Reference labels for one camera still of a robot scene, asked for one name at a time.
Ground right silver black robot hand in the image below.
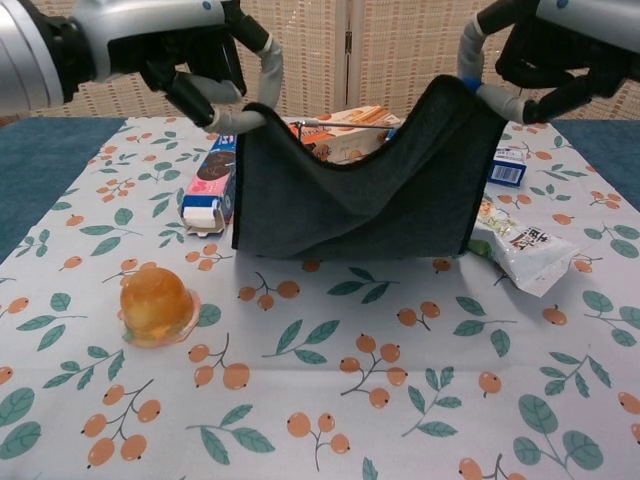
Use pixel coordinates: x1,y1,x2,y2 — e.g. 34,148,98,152
457,0,640,125

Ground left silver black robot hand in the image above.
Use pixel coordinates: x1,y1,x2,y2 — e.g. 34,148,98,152
74,0,286,134

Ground blue towel with black trim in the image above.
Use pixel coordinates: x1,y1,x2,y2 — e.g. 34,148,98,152
231,74,507,262

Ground metal towel rack white feet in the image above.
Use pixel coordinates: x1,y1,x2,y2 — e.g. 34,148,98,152
292,117,396,146

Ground white green nut snack bag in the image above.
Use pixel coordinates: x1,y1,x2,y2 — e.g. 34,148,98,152
464,194,581,299

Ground blue white toothpaste box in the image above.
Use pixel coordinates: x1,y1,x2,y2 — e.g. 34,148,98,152
487,145,529,188

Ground blue chocolate cookie box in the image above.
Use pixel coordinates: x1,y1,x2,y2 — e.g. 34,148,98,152
180,130,239,239

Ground teal table cover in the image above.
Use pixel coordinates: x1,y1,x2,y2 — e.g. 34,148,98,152
0,117,640,264

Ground woven folding screen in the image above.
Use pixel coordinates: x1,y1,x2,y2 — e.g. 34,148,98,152
0,0,640,121

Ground orange biscuit box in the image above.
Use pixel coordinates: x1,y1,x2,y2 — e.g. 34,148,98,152
282,103,404,164

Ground orange fruit jelly cup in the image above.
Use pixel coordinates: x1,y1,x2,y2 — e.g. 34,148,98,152
118,267,204,350

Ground floral orange fruit tablecloth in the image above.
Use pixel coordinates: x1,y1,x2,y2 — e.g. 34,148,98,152
0,115,640,480

